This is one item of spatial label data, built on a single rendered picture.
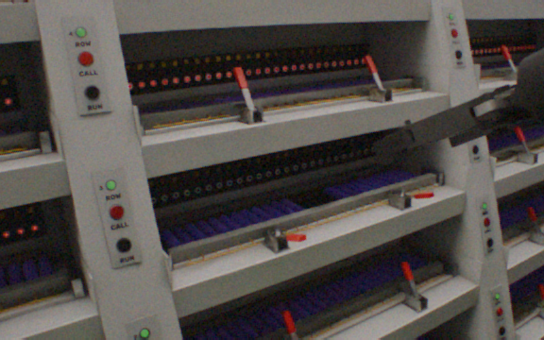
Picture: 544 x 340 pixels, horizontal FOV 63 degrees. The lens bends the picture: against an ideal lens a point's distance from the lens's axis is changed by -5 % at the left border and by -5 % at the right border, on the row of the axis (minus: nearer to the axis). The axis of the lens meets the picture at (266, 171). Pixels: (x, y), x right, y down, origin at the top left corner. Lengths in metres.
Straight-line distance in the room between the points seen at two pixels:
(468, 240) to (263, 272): 0.47
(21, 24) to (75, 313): 0.36
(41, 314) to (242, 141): 0.35
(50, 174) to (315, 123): 0.39
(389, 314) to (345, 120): 0.37
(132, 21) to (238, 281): 0.38
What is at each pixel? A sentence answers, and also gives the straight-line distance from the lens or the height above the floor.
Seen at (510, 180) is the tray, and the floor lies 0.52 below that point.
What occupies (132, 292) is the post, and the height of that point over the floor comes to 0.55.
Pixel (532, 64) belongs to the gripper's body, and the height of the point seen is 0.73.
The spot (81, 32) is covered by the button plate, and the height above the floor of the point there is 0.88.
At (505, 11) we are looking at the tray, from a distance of 1.20.
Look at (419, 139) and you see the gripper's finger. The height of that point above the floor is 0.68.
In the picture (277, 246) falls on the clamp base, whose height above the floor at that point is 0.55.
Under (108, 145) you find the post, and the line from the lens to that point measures 0.61.
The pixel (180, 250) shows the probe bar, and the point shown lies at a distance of 0.68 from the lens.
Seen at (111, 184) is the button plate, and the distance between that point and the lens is 0.60.
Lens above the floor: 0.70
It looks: 3 degrees down
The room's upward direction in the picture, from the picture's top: 11 degrees counter-clockwise
